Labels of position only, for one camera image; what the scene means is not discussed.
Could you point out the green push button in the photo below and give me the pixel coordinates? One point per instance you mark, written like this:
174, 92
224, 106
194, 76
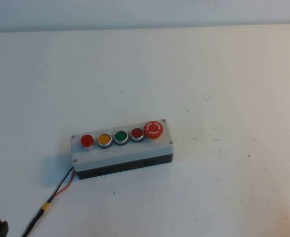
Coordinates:
121, 136

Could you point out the yellow push button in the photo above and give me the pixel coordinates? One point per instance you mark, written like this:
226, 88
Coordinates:
104, 139

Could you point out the grey button control box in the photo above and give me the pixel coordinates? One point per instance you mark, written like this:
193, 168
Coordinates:
125, 153

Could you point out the red flat push button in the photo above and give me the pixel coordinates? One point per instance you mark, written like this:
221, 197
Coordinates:
136, 133

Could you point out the red emergency stop mushroom button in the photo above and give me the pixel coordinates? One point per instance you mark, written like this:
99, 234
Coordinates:
153, 128

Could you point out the red indicator lamp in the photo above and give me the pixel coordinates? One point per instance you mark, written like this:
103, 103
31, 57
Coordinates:
87, 141

